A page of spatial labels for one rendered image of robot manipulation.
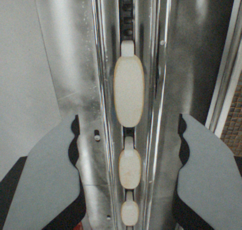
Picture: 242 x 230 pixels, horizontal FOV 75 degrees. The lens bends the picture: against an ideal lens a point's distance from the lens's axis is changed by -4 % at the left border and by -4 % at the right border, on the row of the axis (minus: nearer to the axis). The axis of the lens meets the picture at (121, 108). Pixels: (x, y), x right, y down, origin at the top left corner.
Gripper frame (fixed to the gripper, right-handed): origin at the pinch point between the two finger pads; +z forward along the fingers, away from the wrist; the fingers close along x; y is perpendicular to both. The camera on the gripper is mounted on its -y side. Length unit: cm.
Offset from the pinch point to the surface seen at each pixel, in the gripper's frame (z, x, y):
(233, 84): 4.7, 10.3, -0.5
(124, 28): 10.0, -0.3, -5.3
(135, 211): 8.0, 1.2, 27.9
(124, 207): 8.2, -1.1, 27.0
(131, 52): 6.9, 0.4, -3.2
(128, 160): 8.0, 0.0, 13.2
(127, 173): 7.9, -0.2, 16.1
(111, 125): 8.9, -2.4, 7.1
